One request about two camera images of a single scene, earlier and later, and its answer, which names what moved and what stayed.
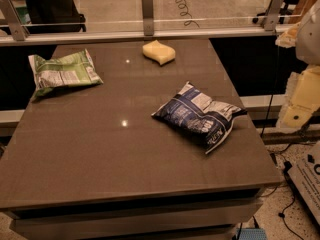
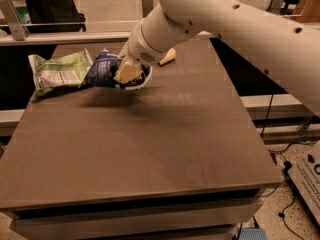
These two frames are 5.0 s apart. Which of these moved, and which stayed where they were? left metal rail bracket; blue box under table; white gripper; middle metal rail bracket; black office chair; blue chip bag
Moved: white gripper; blue chip bag
Stayed: middle metal rail bracket; black office chair; left metal rail bracket; blue box under table
